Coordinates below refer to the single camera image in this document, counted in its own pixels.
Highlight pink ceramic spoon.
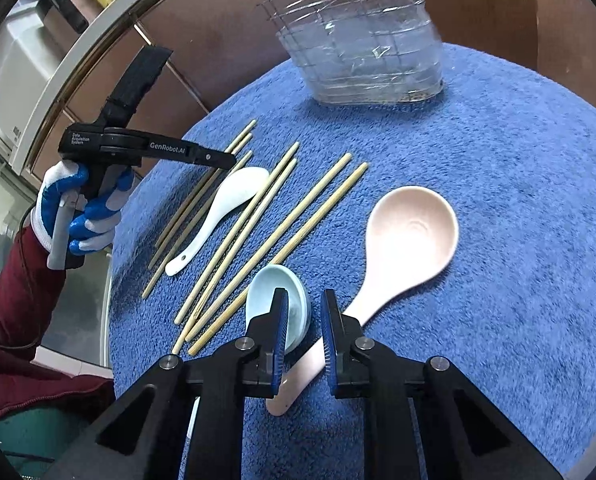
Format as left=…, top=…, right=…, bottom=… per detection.
left=264, top=185, right=461, bottom=417

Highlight white ceramic spoon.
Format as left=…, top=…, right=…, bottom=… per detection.
left=164, top=167, right=270, bottom=276

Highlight copper black thermos kettle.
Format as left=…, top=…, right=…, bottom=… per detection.
left=36, top=0, right=104, bottom=56

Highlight bamboo chopstick two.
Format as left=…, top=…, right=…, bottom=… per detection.
left=147, top=130, right=252, bottom=270

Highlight bamboo chopstick three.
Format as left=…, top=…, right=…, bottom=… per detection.
left=140, top=149, right=255, bottom=300

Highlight wire and clear utensil holder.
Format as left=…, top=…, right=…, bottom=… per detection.
left=257, top=0, right=447, bottom=108

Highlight blue white gloved left hand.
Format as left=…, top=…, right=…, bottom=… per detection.
left=30, top=159, right=134, bottom=256

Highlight dark red sleeved left forearm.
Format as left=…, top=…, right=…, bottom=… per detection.
left=0, top=228, right=115, bottom=422

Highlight bamboo chopstick one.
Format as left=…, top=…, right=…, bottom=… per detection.
left=153, top=118, right=257, bottom=249

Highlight light blue ceramic spoon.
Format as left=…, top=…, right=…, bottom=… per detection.
left=246, top=264, right=312, bottom=353

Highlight bamboo chopstick four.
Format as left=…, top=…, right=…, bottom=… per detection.
left=174, top=142, right=299, bottom=325

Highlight blue towel mat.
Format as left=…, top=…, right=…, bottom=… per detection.
left=108, top=41, right=596, bottom=480

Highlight bamboo chopstick six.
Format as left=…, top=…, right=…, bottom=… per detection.
left=176, top=153, right=352, bottom=347

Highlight bamboo chopstick seven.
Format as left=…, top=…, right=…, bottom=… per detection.
left=187, top=162, right=369, bottom=356

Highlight white countertop appliance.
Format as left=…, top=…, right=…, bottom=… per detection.
left=0, top=4, right=71, bottom=162

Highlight brown lower cabinets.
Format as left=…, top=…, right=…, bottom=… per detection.
left=16, top=0, right=596, bottom=176

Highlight bamboo chopstick five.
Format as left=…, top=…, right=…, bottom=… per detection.
left=172, top=158, right=298, bottom=354

